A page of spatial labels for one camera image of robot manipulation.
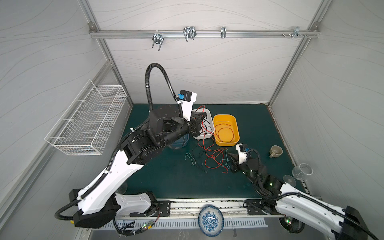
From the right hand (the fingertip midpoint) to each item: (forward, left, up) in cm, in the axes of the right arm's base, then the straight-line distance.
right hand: (231, 150), depth 79 cm
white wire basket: (+1, +70, +18) cm, 72 cm away
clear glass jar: (-10, -31, +1) cm, 33 cm away
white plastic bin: (+23, +12, -13) cm, 29 cm away
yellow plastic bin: (+23, -1, -14) cm, 28 cm away
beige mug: (+8, -31, -14) cm, 35 cm away
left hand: (-2, +14, +32) cm, 35 cm away
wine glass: (-9, -34, -14) cm, 38 cm away
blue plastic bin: (+10, +30, -12) cm, 34 cm away
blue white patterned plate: (-31, +10, -14) cm, 35 cm away
